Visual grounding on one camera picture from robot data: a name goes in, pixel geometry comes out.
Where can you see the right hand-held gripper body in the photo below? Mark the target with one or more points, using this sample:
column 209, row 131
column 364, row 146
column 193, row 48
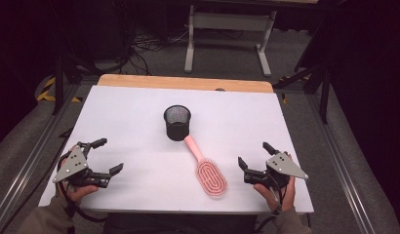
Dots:
column 282, row 164

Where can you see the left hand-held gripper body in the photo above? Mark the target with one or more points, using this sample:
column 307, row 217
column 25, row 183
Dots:
column 72, row 164

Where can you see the pink hairbrush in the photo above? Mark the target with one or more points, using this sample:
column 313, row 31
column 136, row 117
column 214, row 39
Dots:
column 211, row 177

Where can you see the black mesh pen cup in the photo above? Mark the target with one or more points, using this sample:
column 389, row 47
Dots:
column 177, row 130

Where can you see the person's left hand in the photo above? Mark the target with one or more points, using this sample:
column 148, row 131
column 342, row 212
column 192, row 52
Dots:
column 80, row 193

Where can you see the person's right hand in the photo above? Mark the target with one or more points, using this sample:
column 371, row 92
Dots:
column 284, row 199

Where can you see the white table board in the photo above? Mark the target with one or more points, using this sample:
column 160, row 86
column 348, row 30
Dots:
column 129, row 110

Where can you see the black metal stand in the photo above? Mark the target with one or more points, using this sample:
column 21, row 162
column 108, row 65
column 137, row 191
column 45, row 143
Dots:
column 324, row 94
column 60, row 84

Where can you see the yellow black hazard tape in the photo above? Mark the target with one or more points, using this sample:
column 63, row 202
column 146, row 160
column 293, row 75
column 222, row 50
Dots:
column 45, row 94

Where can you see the dark round table grommet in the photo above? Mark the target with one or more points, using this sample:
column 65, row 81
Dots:
column 220, row 89

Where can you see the person's dark clothing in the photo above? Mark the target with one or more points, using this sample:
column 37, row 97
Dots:
column 178, row 225

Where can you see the wooden table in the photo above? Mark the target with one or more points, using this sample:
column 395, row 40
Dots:
column 175, row 83

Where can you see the aluminium floor rail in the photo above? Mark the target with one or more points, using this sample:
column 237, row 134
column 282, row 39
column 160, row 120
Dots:
column 344, row 169
column 32, row 159

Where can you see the grey metal desk frame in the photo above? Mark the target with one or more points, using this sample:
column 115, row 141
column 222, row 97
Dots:
column 227, row 21

